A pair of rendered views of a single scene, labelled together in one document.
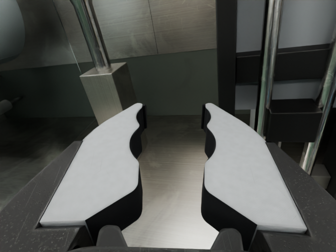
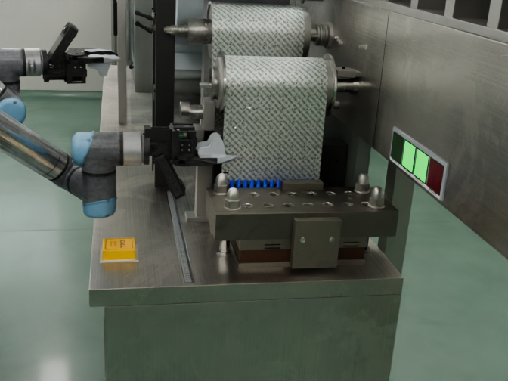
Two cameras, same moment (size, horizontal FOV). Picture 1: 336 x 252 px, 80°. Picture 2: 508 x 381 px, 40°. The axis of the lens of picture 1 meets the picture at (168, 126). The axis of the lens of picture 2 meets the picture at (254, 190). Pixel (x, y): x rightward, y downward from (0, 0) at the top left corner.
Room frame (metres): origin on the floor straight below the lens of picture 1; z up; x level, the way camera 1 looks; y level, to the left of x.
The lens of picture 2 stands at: (-0.56, -1.91, 1.56)
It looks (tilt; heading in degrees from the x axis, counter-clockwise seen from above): 20 degrees down; 59
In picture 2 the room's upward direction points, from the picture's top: 3 degrees clockwise
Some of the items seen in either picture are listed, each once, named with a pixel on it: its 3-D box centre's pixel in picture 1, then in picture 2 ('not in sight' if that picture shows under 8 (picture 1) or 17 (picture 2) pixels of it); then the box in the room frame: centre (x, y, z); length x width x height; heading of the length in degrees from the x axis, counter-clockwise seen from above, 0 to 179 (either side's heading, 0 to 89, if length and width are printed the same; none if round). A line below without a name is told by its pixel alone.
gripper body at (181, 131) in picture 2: not in sight; (170, 145); (0.05, -0.53, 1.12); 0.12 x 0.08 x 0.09; 160
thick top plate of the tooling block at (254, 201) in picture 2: not in sight; (299, 212); (0.28, -0.73, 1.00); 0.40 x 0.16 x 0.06; 161
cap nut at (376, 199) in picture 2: not in sight; (377, 196); (0.41, -0.83, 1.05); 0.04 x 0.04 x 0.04
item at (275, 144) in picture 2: not in sight; (273, 147); (0.28, -0.61, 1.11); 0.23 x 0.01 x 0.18; 161
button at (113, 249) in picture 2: not in sight; (119, 249); (-0.09, -0.58, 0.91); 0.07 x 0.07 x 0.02; 71
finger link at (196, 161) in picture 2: not in sight; (197, 159); (0.10, -0.57, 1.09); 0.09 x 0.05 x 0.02; 157
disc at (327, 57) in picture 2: not in sight; (326, 85); (0.42, -0.60, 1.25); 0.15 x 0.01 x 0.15; 71
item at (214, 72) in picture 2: not in sight; (215, 82); (0.17, -0.51, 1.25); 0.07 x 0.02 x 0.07; 71
